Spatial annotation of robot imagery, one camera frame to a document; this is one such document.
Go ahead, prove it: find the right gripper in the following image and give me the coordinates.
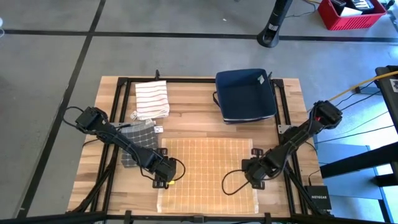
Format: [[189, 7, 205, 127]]
[[250, 147, 272, 190]]

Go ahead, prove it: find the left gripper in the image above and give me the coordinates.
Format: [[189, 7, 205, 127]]
[[151, 147, 169, 190]]

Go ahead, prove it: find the grey white-checked towel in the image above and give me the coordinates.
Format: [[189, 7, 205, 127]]
[[119, 118, 165, 169]]

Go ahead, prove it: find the orange checked towel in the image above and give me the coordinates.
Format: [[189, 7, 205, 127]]
[[156, 137, 260, 215]]

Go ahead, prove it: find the white brown-striped towel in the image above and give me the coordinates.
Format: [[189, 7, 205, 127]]
[[129, 80, 171, 121]]

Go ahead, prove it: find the navy white striped fabric bin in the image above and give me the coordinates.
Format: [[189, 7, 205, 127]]
[[212, 68, 278, 125]]

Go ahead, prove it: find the black diagonal beam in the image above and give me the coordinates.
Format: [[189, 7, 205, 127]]
[[319, 141, 398, 180]]

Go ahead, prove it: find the black rig crossbar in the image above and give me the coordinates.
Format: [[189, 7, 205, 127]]
[[0, 211, 398, 224]]

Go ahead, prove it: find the grey floor power strip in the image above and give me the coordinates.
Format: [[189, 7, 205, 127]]
[[353, 85, 382, 95]]

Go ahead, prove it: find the black equipment rack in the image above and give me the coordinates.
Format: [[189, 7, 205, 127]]
[[374, 64, 398, 139]]

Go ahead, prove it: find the red plastic crate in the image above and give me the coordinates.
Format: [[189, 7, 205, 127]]
[[317, 0, 388, 32]]

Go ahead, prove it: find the white box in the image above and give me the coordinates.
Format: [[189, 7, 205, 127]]
[[339, 5, 364, 17]]

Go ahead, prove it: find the black keyboard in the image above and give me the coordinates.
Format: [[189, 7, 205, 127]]
[[350, 0, 376, 11]]

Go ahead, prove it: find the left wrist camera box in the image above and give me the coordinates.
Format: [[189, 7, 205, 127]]
[[164, 156, 177, 182]]

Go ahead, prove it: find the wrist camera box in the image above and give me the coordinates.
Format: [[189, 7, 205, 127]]
[[241, 157, 256, 181], [164, 156, 177, 182]]

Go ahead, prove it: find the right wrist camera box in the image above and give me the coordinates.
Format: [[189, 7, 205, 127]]
[[241, 157, 256, 181]]

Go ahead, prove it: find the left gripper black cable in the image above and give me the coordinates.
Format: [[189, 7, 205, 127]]
[[167, 157, 187, 187]]

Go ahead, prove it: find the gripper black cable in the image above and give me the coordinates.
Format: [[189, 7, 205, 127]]
[[167, 157, 187, 187], [221, 169, 251, 197]]

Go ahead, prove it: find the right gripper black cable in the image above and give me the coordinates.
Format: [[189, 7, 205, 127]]
[[221, 169, 251, 197]]

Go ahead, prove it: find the black Netgear network switch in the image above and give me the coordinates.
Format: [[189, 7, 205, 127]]
[[303, 185, 333, 212]]

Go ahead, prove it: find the black aluminium table frame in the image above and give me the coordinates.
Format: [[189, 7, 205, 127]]
[[67, 68, 335, 218]]

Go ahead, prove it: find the black floor cable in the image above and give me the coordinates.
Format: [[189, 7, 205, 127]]
[[328, 80, 379, 113], [313, 124, 396, 144]]

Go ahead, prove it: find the yellow hanging cable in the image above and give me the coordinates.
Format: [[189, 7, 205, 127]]
[[322, 70, 398, 106]]

